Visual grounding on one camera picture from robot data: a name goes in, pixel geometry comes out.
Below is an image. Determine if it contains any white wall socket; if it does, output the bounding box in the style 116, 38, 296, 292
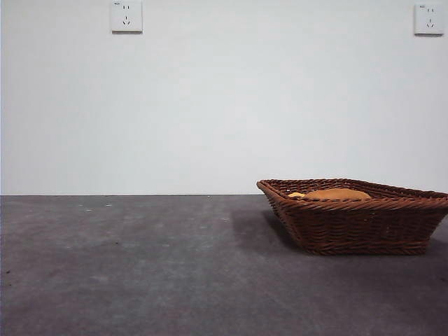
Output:
414, 3, 445, 36
111, 0, 144, 35

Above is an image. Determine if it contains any brown wicker basket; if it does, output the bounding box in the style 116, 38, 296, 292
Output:
255, 178, 448, 256

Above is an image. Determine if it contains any brown potato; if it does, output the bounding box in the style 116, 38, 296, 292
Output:
302, 188, 373, 202

